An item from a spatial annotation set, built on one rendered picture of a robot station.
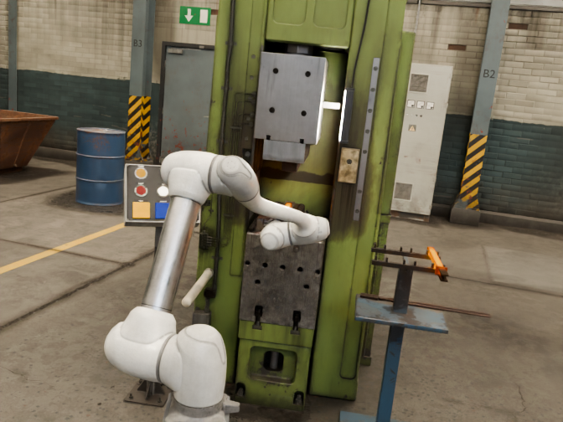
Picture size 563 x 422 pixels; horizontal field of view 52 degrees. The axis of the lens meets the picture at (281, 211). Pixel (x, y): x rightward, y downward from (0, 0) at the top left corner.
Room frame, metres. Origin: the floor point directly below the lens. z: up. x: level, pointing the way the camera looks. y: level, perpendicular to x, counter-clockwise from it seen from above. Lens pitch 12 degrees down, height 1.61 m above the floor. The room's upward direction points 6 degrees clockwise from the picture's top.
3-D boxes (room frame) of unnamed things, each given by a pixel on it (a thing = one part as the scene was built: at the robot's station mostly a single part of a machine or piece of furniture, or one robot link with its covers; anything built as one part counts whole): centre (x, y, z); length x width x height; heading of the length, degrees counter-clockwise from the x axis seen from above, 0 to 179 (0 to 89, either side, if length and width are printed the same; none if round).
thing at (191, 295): (2.67, 0.37, 0.62); 0.44 x 0.05 x 0.05; 175
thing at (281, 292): (2.95, -0.06, 0.69); 0.56 x 0.38 x 0.45; 175
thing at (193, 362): (1.63, 0.21, 0.77); 0.18 x 0.16 x 0.22; 74
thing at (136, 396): (2.70, 0.58, 0.05); 0.22 x 0.22 x 0.09; 85
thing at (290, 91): (2.94, -0.04, 1.56); 0.42 x 0.39 x 0.40; 175
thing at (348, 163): (2.84, -0.31, 1.27); 0.09 x 0.02 x 0.17; 85
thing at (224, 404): (1.63, 0.18, 0.63); 0.22 x 0.18 x 0.06; 95
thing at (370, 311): (2.48, -0.58, 0.67); 0.40 x 0.30 x 0.02; 83
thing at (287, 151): (2.94, 0.00, 1.32); 0.42 x 0.20 x 0.10; 175
